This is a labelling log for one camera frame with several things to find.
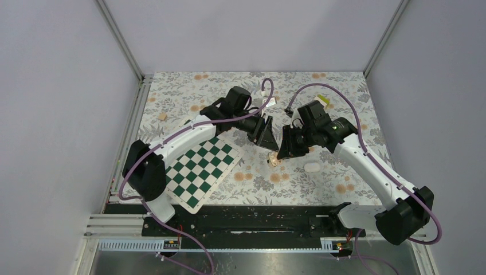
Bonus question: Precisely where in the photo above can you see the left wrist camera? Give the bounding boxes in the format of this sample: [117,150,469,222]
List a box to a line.
[253,91,277,109]

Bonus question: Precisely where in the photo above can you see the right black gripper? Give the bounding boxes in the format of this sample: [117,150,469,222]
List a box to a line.
[277,124,316,160]

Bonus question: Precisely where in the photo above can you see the lime green block far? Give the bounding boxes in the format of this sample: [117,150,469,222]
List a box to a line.
[317,95,330,107]

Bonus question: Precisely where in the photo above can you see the purple cable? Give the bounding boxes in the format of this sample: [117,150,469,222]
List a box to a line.
[285,82,444,275]
[118,78,276,275]

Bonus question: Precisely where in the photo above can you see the green white chessboard mat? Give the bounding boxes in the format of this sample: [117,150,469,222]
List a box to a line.
[165,137,244,214]

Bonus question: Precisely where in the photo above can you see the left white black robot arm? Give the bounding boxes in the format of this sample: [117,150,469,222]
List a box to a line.
[121,86,279,235]

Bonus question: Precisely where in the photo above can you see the tan wooden block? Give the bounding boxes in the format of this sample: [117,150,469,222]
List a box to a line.
[158,113,167,121]

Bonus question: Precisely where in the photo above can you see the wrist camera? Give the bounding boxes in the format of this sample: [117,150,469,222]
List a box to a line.
[253,91,277,109]
[284,108,304,128]

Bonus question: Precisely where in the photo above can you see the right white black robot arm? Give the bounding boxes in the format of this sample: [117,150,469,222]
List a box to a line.
[277,101,434,245]

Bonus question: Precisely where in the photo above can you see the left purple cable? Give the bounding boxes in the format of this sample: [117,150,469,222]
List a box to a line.
[118,78,276,275]

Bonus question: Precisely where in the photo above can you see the floral patterned table mat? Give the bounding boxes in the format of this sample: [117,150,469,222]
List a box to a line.
[138,72,390,205]

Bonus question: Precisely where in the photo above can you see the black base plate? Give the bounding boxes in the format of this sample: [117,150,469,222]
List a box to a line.
[103,205,405,250]

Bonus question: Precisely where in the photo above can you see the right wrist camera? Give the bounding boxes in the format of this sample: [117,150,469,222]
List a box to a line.
[284,108,304,128]

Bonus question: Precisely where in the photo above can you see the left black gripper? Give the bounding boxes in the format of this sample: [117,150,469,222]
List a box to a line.
[233,111,279,151]

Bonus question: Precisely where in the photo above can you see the beige earbud charging case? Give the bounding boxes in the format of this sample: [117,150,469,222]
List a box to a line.
[267,152,282,167]

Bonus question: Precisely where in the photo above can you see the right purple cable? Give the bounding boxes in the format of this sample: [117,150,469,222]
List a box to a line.
[285,82,444,275]

